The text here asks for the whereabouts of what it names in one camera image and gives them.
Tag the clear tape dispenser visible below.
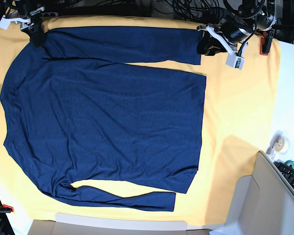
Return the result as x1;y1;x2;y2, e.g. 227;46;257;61
266;130;290;156

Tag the red clamp top right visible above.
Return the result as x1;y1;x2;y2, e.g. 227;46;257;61
260;29;274;55

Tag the white cardboard box bottom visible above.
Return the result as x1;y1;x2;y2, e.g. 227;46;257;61
28;213;211;235

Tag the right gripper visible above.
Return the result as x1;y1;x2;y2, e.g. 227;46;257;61
20;13;45;47

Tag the red clamp bottom left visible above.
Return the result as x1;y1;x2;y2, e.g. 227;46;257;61
0;205;14;213

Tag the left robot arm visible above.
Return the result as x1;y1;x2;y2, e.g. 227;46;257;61
197;0;276;56

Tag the green tape roll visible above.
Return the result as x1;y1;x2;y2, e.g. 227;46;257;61
284;160;294;168

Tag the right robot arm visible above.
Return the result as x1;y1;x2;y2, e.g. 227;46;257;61
0;0;45;47

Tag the dark blue long-sleeve shirt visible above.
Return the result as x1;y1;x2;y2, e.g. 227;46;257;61
0;26;206;212

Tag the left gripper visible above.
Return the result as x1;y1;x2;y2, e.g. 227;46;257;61
196;21;250;54

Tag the red clamp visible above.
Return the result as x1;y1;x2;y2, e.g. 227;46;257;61
0;205;14;213
260;29;274;55

